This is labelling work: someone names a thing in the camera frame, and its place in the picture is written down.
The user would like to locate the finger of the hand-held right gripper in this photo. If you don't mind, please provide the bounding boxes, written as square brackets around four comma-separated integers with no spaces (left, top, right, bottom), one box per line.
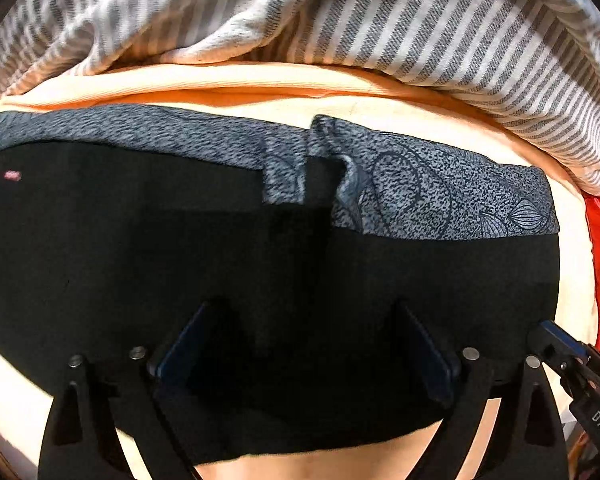
[527,320,590,377]

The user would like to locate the black pants with grey pattern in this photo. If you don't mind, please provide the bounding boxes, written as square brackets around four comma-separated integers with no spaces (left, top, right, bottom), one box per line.
[0,104,562,466]

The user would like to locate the grey striped quilt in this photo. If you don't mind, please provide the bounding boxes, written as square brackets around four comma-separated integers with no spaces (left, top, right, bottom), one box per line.
[0,0,600,198]

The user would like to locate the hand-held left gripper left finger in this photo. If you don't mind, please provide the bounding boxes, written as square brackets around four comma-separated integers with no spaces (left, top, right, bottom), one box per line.
[37,300,231,480]

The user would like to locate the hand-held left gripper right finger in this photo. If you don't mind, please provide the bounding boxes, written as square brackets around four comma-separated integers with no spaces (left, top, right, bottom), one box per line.
[395,302,568,480]

